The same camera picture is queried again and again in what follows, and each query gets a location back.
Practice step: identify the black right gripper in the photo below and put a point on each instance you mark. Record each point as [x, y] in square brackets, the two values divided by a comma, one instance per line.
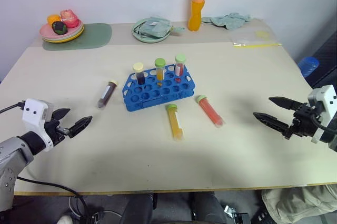
[302, 121]

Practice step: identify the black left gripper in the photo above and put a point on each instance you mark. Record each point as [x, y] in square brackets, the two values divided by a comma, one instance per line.
[56, 130]

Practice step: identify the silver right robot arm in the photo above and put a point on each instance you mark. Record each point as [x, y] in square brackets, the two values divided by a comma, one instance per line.
[333, 140]

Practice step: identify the pale-capped dark brown tube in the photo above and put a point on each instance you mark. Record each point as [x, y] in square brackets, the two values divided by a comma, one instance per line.
[106, 95]

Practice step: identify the green-capped orange-red liquid tube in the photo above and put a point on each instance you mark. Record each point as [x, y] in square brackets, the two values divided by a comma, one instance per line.
[210, 111]

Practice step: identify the yellow-capped dark liquid tube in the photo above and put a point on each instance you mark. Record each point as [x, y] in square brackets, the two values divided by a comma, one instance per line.
[140, 75]

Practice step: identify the blue test tube rack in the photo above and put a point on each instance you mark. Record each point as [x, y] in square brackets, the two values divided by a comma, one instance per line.
[155, 97]

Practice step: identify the green-capped orange liquid tube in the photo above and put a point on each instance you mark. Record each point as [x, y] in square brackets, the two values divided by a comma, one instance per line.
[160, 72]

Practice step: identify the green-capped yellow liquid tube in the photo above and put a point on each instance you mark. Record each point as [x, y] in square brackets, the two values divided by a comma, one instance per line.
[174, 122]

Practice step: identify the green-capped red liquid tube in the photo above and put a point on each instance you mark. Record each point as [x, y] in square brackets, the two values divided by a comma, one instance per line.
[180, 67]

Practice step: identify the blue bottle cap object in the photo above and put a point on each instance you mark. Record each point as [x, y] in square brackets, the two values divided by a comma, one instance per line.
[308, 66]

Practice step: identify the black textured panel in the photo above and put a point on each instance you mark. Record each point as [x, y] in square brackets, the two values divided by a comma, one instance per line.
[326, 63]

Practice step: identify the clear yellow zip bag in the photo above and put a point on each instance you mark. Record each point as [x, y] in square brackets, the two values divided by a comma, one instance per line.
[250, 40]

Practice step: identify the yellow plate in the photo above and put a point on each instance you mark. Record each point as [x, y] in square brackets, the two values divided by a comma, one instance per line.
[71, 37]

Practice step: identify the green placemat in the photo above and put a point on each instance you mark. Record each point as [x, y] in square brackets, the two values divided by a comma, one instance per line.
[97, 37]

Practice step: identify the pink plate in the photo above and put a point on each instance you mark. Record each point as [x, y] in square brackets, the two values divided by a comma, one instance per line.
[47, 33]

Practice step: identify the beige fabric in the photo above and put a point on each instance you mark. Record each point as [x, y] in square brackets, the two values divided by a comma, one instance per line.
[300, 203]

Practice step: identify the dark green toy fruit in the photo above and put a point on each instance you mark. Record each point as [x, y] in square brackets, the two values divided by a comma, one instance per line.
[59, 28]

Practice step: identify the white shoe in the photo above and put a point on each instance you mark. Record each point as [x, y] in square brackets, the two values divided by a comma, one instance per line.
[64, 220]

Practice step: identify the pink red toy apple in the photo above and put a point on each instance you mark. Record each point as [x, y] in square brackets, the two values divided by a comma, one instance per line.
[69, 19]

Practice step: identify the orange toy fruit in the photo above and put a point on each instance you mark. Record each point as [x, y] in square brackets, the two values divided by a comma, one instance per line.
[53, 19]

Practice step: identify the light green cloth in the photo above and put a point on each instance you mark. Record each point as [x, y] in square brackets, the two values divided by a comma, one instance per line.
[229, 21]

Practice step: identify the black device under table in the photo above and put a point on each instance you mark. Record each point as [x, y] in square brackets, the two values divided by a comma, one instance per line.
[242, 217]

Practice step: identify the light green plate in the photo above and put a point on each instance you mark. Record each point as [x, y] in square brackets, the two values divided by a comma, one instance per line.
[150, 39]

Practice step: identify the dark rounded shape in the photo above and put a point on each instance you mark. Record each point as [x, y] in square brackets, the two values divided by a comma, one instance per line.
[208, 208]

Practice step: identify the orange soda plastic bottle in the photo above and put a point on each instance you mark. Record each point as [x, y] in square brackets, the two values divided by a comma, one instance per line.
[196, 11]

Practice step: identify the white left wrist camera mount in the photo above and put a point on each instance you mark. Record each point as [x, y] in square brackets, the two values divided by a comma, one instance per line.
[34, 111]

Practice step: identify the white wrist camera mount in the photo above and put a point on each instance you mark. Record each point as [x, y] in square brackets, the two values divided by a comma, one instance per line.
[325, 97]
[34, 111]

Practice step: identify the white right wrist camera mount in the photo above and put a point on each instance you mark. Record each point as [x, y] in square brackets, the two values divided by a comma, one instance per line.
[325, 97]

